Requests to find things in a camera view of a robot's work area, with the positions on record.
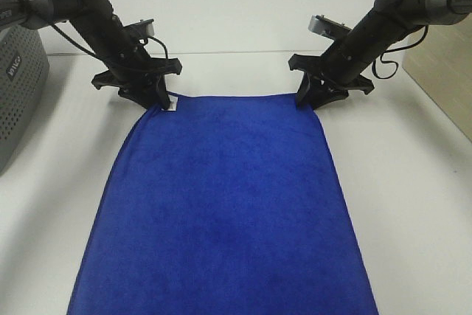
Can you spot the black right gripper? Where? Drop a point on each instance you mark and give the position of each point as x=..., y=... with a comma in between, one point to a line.
x=328, y=77

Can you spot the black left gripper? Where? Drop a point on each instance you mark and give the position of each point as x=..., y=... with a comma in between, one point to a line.
x=138, y=76

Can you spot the blue microfibre towel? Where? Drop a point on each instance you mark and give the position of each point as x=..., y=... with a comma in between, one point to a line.
x=227, y=205

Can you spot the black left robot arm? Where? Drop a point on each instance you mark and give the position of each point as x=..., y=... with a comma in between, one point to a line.
x=78, y=13

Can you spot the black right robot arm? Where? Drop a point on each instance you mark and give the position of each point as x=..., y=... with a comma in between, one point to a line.
x=414, y=15

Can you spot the white towel label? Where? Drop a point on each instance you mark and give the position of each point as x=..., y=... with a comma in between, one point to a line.
x=173, y=104

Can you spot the grey perforated plastic basket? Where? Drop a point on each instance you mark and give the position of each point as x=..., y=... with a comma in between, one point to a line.
x=24, y=70

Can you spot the beige fabric storage box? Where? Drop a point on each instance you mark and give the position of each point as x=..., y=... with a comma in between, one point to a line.
x=441, y=66

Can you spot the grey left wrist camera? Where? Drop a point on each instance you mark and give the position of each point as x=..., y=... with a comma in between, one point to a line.
x=141, y=30

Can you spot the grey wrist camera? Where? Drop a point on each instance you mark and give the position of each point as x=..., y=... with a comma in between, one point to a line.
x=141, y=30
x=325, y=27

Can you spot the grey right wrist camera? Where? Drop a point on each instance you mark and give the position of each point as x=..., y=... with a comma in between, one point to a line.
x=325, y=27

